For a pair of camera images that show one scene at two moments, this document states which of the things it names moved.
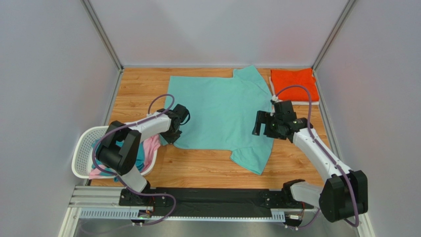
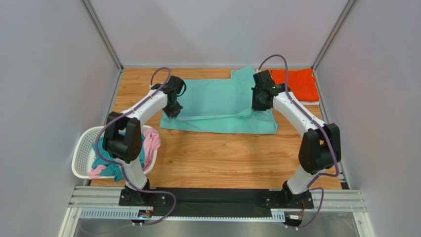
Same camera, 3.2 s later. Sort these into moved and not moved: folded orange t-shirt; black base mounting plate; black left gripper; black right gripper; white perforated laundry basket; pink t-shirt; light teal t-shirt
Moved: light teal t-shirt; black left gripper; black right gripper
Not moved: pink t-shirt; white perforated laundry basket; folded orange t-shirt; black base mounting plate
